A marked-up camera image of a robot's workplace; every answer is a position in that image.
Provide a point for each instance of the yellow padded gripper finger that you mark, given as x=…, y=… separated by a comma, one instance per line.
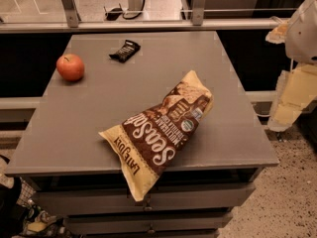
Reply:
x=277, y=35
x=295, y=90

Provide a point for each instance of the brown and yellow chip bag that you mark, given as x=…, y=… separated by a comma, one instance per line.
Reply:
x=147, y=142

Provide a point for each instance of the black rxbar chocolate bar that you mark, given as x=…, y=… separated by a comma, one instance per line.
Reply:
x=127, y=51

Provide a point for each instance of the upper grey drawer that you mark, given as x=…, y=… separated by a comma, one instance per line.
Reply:
x=183, y=197

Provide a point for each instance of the grey drawer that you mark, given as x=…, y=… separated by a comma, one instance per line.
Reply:
x=148, y=223
x=183, y=197

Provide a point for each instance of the metal window railing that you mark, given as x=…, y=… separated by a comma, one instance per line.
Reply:
x=88, y=16

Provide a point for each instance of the red apple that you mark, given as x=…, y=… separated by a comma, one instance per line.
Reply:
x=70, y=67

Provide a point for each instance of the lower grey drawer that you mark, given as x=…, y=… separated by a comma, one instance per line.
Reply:
x=148, y=223

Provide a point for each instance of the grey drawer cabinet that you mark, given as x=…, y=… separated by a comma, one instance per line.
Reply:
x=62, y=150

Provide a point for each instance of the clutter pile at bottom left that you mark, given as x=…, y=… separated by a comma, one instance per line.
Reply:
x=20, y=218

